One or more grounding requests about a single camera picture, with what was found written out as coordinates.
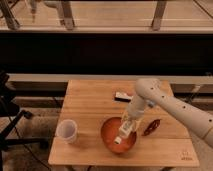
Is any white plastic cup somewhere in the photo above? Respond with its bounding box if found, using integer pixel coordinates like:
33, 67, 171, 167
56, 119, 78, 143

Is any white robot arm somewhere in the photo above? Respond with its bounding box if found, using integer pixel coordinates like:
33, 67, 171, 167
127, 78, 213, 148

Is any clear plastic bottle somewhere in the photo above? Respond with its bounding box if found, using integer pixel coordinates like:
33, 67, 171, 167
114, 115, 141, 144

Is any black white small box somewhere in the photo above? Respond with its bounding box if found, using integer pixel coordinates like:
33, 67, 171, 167
114, 92, 132, 102

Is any red chili pepper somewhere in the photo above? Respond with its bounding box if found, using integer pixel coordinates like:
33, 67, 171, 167
143, 119, 160, 136

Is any wooden table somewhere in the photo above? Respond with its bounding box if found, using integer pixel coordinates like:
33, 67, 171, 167
49, 80, 199, 167

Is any black office chair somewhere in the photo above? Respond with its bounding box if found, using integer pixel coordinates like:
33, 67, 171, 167
0, 70, 48, 171

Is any orange ceramic bowl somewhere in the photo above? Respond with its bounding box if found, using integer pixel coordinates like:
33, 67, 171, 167
101, 117, 137, 154

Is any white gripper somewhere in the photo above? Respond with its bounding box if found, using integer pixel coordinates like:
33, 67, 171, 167
127, 96, 146, 120

